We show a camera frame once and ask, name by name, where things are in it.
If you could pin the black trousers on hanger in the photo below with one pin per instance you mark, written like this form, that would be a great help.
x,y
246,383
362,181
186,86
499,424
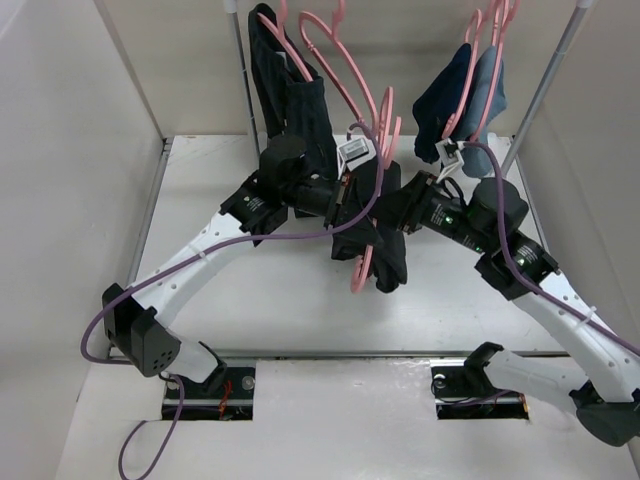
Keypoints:
x,y
290,104

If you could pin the pink hanger holding blue jeans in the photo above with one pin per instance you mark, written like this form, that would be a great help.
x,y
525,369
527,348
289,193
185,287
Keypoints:
x,y
502,13

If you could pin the pink hanger taken from rack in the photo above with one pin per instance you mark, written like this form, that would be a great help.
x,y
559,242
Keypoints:
x,y
384,144

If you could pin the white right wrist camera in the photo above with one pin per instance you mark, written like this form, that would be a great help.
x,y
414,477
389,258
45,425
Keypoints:
x,y
450,156

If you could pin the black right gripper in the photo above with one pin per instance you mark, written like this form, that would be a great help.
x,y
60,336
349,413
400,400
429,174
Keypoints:
x,y
418,200

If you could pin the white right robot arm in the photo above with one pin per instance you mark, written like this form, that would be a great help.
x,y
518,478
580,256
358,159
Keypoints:
x,y
603,390

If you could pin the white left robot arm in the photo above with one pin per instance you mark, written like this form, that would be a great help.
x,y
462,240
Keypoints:
x,y
138,319

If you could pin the navy blue trousers on hanger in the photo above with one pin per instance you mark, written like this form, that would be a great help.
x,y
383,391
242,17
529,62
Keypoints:
x,y
432,109

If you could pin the pink hanger holding black trousers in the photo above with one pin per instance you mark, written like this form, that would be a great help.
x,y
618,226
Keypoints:
x,y
290,45

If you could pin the pink hanger holding navy trousers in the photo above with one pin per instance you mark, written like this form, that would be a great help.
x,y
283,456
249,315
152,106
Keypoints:
x,y
470,51

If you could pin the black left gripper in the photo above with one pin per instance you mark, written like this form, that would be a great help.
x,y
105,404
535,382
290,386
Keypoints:
x,y
338,195

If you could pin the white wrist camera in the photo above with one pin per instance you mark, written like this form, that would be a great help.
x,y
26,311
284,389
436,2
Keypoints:
x,y
353,153
450,156

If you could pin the grey clothes rack frame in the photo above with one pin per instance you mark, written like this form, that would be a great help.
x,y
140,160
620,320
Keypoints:
x,y
572,28

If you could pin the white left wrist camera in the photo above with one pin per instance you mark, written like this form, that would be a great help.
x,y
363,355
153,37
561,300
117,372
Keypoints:
x,y
353,153

